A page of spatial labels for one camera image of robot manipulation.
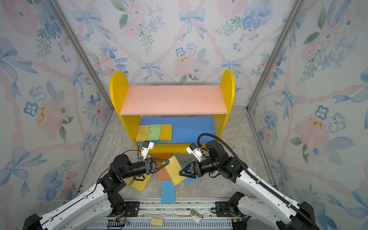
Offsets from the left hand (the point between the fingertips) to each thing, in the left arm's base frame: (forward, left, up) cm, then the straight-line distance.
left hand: (168, 163), depth 63 cm
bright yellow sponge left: (-2, +17, -25) cm, 31 cm away
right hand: (-2, -7, -5) cm, 9 cm away
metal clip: (-17, -13, -23) cm, 32 cm away
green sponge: (+23, +11, -10) cm, 28 cm away
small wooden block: (-19, +6, -26) cm, 33 cm away
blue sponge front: (-6, +2, -25) cm, 26 cm away
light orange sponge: (+3, +6, -24) cm, 25 cm away
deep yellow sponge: (+24, +4, -10) cm, 26 cm away
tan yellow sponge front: (-2, -2, -2) cm, 4 cm away
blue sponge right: (-6, -9, -3) cm, 12 cm away
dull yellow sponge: (+22, +18, -10) cm, 30 cm away
